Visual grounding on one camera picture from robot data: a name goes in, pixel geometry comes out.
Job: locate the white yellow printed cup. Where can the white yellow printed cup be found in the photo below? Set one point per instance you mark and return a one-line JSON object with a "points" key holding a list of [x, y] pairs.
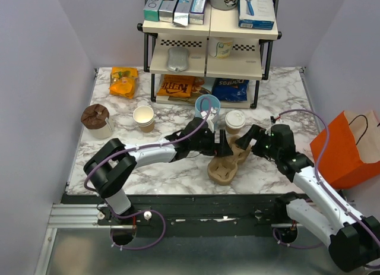
{"points": [[220, 47]]}

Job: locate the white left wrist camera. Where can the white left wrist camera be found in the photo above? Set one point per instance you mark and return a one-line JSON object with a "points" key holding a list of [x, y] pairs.
{"points": [[211, 120]]}

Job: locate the blue doritos bag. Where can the blue doritos bag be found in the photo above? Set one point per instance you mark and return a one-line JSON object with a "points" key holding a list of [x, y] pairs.
{"points": [[230, 90]]}

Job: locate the orange yellow snack bag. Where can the orange yellow snack bag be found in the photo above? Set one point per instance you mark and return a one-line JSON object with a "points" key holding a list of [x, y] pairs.
{"points": [[123, 82]]}

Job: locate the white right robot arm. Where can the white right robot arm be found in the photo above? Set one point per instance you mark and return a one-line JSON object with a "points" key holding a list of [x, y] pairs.
{"points": [[351, 238]]}

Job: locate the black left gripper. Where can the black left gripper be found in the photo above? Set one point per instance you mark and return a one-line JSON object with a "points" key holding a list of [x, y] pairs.
{"points": [[221, 149]]}

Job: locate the brown cookie snack bag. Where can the brown cookie snack bag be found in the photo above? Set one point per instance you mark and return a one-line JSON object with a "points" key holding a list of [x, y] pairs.
{"points": [[201, 86]]}

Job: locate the cream black shelf rack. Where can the cream black shelf rack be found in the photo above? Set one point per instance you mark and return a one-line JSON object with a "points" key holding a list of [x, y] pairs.
{"points": [[250, 58]]}

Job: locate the single white cup lid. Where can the single white cup lid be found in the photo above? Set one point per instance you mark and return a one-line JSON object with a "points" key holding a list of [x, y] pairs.
{"points": [[235, 119]]}

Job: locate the purple white toothpaste box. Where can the purple white toothpaste box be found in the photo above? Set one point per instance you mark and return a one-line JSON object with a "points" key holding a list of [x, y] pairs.
{"points": [[197, 12]]}

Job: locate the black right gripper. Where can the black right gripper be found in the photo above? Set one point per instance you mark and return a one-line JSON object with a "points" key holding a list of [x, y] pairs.
{"points": [[253, 132]]}

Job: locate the orange paper bag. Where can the orange paper bag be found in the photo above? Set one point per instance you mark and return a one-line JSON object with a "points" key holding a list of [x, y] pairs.
{"points": [[352, 153]]}

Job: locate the silver grey sponge pouch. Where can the silver grey sponge pouch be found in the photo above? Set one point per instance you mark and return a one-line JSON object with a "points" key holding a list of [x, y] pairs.
{"points": [[177, 60]]}

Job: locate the teal toothpaste box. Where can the teal toothpaste box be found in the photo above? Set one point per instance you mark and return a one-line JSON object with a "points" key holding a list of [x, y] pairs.
{"points": [[151, 10]]}

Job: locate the blue cylindrical sugar container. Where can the blue cylindrical sugar container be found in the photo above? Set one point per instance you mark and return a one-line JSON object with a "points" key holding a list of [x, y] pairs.
{"points": [[208, 103]]}

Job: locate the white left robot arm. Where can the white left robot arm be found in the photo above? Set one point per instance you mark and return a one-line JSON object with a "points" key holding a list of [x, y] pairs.
{"points": [[112, 165]]}

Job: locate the orange kettle chips bag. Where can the orange kettle chips bag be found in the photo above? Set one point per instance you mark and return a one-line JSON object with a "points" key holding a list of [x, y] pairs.
{"points": [[176, 86]]}

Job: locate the blue razor package box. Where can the blue razor package box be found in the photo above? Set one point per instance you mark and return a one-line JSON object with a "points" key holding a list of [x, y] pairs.
{"points": [[256, 14]]}

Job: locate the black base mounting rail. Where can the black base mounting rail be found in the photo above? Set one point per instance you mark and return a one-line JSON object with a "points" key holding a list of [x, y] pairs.
{"points": [[193, 215]]}

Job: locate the silver blue toothpaste box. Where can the silver blue toothpaste box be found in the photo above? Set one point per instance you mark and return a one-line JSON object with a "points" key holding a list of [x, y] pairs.
{"points": [[181, 13]]}

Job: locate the kraft paper cup stack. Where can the kraft paper cup stack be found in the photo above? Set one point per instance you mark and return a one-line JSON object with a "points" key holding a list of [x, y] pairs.
{"points": [[144, 118]]}

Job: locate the brown topped white container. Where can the brown topped white container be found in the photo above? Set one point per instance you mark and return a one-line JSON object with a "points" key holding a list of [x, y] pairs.
{"points": [[96, 118]]}

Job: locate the single kraft paper cup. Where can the single kraft paper cup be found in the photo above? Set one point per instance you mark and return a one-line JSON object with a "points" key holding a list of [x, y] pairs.
{"points": [[232, 130]]}

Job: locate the brown pulp cup carrier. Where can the brown pulp cup carrier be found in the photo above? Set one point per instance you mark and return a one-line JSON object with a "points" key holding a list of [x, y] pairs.
{"points": [[222, 170]]}

